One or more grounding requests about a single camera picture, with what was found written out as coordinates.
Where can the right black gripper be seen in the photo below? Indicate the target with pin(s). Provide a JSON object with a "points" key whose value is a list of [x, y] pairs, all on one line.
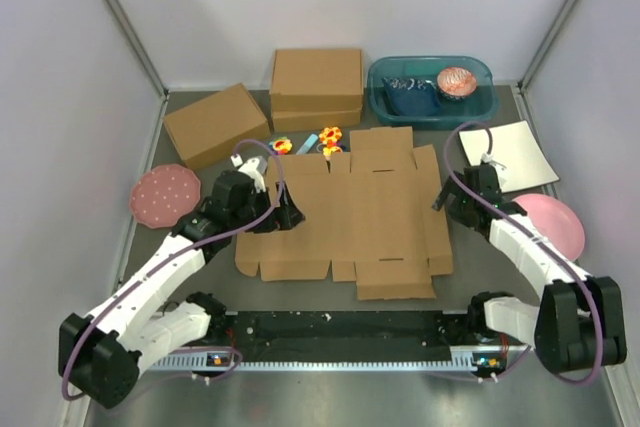
{"points": [[454, 209]]}

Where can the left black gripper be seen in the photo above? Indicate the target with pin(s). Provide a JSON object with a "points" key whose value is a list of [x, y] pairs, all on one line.
{"points": [[283, 217]]}

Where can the brown cardboard box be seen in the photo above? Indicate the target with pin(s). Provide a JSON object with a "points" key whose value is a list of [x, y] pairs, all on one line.
{"points": [[368, 219]]}

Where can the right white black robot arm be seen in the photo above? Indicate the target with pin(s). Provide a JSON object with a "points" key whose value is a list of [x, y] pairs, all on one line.
{"points": [[579, 321]]}

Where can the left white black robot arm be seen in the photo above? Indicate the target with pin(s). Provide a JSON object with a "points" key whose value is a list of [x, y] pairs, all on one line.
{"points": [[104, 353]]}

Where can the bottom stacked cardboard box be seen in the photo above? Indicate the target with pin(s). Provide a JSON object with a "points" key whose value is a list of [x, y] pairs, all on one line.
{"points": [[314, 121]]}

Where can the stacked cardboard box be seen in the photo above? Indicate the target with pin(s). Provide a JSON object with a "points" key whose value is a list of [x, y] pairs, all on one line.
{"points": [[314, 121], [306, 80]]}

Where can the small folded cardboard box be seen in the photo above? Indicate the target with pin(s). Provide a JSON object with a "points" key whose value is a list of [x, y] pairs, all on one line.
{"points": [[207, 130]]}

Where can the top stacked cardboard box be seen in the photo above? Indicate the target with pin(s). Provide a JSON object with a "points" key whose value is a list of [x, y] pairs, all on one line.
{"points": [[306, 80]]}

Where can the rainbow flower plush dark petals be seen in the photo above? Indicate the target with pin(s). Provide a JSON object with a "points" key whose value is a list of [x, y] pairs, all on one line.
{"points": [[281, 145]]}

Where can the blue highlighter pen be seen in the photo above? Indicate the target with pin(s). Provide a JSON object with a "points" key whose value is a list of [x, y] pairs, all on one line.
{"points": [[307, 145]]}

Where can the rainbow flower plush green petals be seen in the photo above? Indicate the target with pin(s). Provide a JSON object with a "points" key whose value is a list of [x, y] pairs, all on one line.
{"points": [[330, 149]]}

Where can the white square plate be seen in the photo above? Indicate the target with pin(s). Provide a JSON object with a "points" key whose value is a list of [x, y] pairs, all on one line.
{"points": [[515, 146]]}

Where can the orange yellow flower plush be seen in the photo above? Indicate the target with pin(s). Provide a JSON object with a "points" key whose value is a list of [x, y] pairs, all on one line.
{"points": [[330, 136]]}

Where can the dark blue patterned bowl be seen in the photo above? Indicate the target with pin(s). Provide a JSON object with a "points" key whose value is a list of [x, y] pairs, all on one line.
{"points": [[411, 97]]}

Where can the teal plastic bin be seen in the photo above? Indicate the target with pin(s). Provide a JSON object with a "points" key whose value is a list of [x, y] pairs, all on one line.
{"points": [[481, 105]]}

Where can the red white patterned bowl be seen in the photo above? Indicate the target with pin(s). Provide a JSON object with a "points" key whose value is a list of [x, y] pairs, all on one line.
{"points": [[456, 83]]}

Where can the plain pink plate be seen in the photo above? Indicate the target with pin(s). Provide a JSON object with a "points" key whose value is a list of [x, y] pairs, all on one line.
{"points": [[556, 221]]}

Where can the pink dotted plate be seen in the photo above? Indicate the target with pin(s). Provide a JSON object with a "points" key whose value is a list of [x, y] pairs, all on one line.
{"points": [[163, 195]]}

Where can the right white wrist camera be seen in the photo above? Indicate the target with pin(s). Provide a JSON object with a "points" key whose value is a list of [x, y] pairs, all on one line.
{"points": [[488, 158]]}

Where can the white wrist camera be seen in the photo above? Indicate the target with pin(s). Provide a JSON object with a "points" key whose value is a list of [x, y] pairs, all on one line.
{"points": [[254, 167], [488, 158]]}

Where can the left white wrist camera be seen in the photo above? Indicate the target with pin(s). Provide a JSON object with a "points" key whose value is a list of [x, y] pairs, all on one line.
{"points": [[254, 167]]}

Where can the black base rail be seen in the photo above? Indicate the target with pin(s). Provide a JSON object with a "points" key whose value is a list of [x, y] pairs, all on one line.
{"points": [[342, 336]]}

